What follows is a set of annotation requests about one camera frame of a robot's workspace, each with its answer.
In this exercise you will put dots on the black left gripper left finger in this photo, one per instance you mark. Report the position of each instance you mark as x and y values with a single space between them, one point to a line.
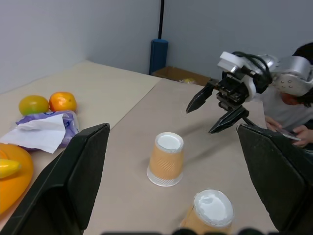
53 191

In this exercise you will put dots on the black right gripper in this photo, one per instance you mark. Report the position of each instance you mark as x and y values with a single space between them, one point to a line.
233 91

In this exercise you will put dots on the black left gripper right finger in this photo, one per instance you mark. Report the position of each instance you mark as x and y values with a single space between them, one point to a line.
281 176

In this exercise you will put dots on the smartphone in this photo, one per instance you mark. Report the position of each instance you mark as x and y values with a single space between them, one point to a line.
288 133

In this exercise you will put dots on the person's left hand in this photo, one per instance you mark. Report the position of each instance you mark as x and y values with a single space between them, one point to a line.
305 135

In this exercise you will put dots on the person's right hand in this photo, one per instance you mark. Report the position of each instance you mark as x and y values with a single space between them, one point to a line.
272 122

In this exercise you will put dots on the orange plastic plate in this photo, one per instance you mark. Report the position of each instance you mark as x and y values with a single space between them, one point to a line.
14 191

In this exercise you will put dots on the yellow item in cardboard box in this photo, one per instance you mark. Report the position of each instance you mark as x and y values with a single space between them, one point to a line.
187 80

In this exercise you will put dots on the yellow toy banana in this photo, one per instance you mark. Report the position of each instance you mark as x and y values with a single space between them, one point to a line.
8 168

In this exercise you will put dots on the brown cardboard box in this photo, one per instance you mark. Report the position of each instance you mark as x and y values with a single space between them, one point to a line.
171 73

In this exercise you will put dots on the white paper tissue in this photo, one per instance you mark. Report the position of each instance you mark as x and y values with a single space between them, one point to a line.
36 134

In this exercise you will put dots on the person in white shirt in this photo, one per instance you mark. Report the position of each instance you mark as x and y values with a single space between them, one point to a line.
281 111

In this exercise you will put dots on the purple tissue pack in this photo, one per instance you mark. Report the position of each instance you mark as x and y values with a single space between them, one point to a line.
71 124

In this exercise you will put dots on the orange ribbed paper cup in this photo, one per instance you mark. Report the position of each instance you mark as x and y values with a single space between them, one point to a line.
166 164
212 208

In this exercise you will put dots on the blue foam cylinder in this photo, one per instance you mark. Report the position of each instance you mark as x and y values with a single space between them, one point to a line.
159 57

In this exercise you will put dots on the brown paper table cover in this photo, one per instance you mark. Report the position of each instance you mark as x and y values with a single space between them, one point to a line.
137 137

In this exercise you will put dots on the green yellow mango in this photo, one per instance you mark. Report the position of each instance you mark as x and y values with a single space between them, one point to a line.
33 104

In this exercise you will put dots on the orange fruit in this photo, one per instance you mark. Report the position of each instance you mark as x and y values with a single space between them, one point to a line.
63 101

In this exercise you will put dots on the black vertical pole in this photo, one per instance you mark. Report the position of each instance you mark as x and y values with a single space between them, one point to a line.
161 19

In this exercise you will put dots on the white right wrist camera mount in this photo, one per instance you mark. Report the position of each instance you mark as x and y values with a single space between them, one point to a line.
230 60

